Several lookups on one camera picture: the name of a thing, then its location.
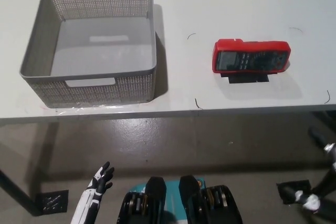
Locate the grey perforated plastic basket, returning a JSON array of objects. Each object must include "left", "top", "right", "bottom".
[{"left": 18, "top": 0, "right": 158, "bottom": 109}]

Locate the black robot body block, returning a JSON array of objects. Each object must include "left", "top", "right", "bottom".
[
  {"left": 178, "top": 175, "right": 243, "bottom": 224},
  {"left": 117, "top": 176, "right": 167, "bottom": 224}
]

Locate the black floor tape patch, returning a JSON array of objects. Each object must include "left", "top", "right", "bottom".
[
  {"left": 276, "top": 180, "right": 312, "bottom": 206},
  {"left": 35, "top": 189, "right": 69, "bottom": 214}
]

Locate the black table leg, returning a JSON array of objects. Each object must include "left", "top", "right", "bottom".
[
  {"left": 311, "top": 166, "right": 336, "bottom": 201},
  {"left": 0, "top": 168, "right": 40, "bottom": 217}
]

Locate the clear tape strip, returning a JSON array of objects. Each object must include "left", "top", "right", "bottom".
[{"left": 52, "top": 104, "right": 140, "bottom": 116}]

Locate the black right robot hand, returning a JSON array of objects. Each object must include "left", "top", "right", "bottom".
[{"left": 286, "top": 126, "right": 336, "bottom": 214}]

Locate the red digital multimeter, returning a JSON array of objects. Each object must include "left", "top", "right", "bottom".
[{"left": 212, "top": 38, "right": 291, "bottom": 74}]

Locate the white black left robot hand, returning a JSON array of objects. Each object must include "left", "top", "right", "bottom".
[{"left": 70, "top": 162, "right": 116, "bottom": 224}]

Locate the black tape patch on table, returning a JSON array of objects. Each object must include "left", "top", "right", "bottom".
[{"left": 219, "top": 72, "right": 270, "bottom": 86}]

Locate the teal robot body cover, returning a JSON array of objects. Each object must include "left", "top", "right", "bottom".
[{"left": 125, "top": 176, "right": 208, "bottom": 224}]

